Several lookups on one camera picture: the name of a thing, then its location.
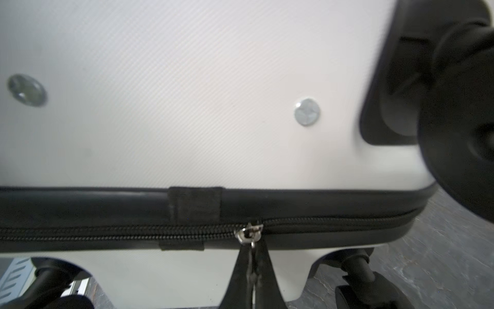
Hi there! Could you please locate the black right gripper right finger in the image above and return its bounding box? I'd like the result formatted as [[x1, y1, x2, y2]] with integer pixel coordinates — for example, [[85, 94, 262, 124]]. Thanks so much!
[[253, 239, 287, 309]]

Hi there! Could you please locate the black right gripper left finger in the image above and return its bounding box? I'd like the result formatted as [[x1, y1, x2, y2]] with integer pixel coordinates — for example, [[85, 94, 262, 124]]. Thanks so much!
[[219, 245, 255, 309]]

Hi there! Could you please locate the silver zipper pull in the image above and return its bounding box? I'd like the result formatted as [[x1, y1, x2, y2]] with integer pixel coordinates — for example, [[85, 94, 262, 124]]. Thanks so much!
[[234, 224, 264, 248]]

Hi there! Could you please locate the white hard-shell suitcase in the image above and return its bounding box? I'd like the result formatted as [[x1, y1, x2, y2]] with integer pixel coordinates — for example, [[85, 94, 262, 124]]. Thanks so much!
[[1, 1, 493, 308]]

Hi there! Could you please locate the white perforated cable duct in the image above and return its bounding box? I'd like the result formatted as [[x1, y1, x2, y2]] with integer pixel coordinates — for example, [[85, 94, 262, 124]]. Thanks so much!
[[1, 257, 36, 305]]

